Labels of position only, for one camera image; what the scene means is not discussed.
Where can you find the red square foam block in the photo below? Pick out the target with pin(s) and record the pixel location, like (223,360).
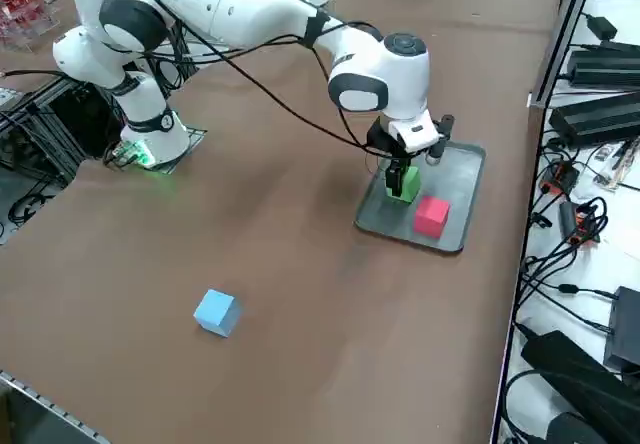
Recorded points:
(430,214)

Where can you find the blue square foam block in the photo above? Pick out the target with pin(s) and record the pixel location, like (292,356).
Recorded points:
(215,309)

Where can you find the gray square tray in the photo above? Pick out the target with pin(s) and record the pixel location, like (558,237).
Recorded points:
(460,189)

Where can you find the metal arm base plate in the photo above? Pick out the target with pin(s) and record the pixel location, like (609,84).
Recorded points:
(192,139)

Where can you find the aluminium frame rail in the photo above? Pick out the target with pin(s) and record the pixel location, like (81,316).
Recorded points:
(50,404)

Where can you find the green square foam block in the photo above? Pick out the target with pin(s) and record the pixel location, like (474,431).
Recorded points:
(411,184)

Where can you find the aluminium frame post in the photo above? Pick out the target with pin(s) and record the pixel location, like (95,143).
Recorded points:
(565,39)

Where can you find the black orange connector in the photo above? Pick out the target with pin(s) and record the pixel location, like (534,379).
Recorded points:
(567,219)

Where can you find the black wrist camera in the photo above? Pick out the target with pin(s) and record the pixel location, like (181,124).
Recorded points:
(440,134)

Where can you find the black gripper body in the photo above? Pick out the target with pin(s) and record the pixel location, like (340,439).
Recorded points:
(381,139)

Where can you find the orange black device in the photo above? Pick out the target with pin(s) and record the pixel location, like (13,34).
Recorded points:
(560,176)

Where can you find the black box device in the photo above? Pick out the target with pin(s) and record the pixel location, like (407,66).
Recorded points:
(625,329)

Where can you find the clear acrylic shelf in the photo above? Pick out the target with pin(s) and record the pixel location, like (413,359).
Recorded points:
(30,31)

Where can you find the dark grey power adapter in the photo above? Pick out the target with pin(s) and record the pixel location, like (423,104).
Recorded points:
(595,116)

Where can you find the small black power adapter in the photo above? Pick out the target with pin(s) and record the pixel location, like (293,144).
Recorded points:
(602,26)

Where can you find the black equipment rack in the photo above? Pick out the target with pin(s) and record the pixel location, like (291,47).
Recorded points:
(65,114)

